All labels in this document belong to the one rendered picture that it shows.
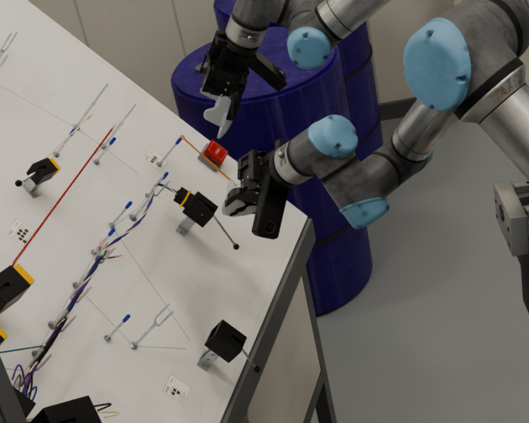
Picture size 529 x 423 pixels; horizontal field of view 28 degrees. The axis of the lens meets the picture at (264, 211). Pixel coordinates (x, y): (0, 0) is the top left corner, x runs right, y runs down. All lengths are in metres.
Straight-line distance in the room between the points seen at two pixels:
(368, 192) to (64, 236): 0.65
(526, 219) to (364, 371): 1.48
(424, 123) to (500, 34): 0.30
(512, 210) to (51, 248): 0.89
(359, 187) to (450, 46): 0.41
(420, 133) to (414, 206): 2.40
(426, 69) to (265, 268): 1.01
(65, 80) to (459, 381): 1.60
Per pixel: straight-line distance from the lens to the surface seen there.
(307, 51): 1.87
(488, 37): 1.48
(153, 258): 2.20
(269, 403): 2.44
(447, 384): 3.34
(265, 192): 1.87
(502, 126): 1.47
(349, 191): 1.77
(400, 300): 3.69
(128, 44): 4.62
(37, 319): 1.97
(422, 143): 1.79
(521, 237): 2.07
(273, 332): 2.31
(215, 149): 2.47
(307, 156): 1.78
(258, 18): 2.01
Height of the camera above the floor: 2.25
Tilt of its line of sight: 32 degrees down
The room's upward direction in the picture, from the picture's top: 12 degrees counter-clockwise
